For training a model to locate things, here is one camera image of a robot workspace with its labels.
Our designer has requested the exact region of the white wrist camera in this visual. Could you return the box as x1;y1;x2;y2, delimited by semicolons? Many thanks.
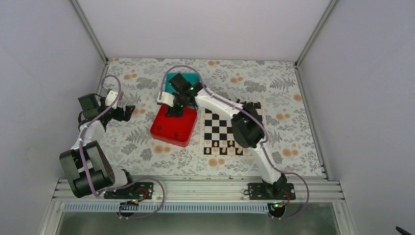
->
105;90;123;109
157;92;175;107

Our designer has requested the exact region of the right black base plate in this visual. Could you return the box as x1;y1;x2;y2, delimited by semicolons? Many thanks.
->
243;183;296;200

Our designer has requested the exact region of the aluminium corner post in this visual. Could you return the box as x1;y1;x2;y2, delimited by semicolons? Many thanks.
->
69;0;108;63

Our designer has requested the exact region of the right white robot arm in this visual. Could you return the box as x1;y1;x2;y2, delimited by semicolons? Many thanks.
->
157;73;287;199

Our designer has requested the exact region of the purple cable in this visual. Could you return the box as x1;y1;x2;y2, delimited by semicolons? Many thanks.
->
158;65;310;221
78;74;166;220

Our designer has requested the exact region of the black white chessboard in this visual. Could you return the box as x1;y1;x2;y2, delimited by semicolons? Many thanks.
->
200;108;253;160

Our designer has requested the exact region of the red plastic tray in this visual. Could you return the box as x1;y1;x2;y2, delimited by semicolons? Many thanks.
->
150;104;198;147

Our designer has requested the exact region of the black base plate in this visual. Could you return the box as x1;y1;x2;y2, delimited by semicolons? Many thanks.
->
243;183;296;200
104;182;154;200

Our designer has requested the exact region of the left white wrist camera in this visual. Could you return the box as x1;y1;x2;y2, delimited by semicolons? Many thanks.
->
105;90;123;109

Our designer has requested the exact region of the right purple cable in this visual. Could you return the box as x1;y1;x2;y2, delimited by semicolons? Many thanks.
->
158;65;310;221

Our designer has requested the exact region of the aluminium mounting rail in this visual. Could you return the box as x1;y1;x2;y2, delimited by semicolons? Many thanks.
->
51;176;345;204

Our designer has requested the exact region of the teal plastic box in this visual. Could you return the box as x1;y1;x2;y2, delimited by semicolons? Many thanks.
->
164;72;200;94

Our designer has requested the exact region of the floral patterned table mat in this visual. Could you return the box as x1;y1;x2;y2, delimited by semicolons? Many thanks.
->
101;58;323;177

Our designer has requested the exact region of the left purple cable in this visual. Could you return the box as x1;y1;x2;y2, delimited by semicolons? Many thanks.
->
78;74;166;220

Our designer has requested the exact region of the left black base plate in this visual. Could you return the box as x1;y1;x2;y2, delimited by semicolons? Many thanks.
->
104;182;154;200

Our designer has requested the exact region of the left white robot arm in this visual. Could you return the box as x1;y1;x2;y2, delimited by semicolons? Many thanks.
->
59;94;137;198

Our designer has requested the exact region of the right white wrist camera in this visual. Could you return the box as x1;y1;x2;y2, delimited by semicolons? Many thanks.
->
157;92;175;107

